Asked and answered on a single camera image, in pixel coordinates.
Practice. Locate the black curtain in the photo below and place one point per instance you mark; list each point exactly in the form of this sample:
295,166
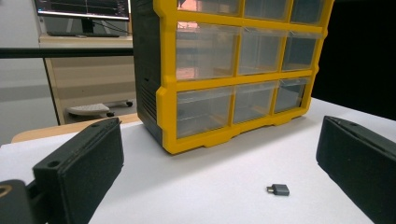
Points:
361,53

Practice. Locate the clear plastic organizer drawer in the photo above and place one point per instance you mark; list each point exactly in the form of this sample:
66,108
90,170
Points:
306,11

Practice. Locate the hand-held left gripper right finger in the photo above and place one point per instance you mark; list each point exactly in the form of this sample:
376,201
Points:
361,165

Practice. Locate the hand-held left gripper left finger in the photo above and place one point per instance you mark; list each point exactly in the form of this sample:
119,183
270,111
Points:
77,168

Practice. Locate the white caster base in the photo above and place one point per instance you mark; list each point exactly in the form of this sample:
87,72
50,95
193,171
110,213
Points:
88,109

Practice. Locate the light wooden board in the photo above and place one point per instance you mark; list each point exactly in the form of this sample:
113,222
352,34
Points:
46,132

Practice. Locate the dark keyboard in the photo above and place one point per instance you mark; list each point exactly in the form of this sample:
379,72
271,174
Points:
81,34

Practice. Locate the computer monitor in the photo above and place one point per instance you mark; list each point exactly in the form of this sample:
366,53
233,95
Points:
81,7

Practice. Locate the set of clear drawers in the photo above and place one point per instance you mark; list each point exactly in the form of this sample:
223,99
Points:
205,53

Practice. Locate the beige wooden desk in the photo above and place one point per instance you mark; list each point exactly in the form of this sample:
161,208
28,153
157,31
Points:
93,77

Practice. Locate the yellow black drawer organizer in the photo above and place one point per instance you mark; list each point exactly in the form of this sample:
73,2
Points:
166,93

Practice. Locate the black horizontal frame bar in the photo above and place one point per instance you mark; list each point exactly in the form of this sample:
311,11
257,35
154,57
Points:
62,53

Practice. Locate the small grey adapter plug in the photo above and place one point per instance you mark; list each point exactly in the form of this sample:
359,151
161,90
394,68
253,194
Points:
280,189

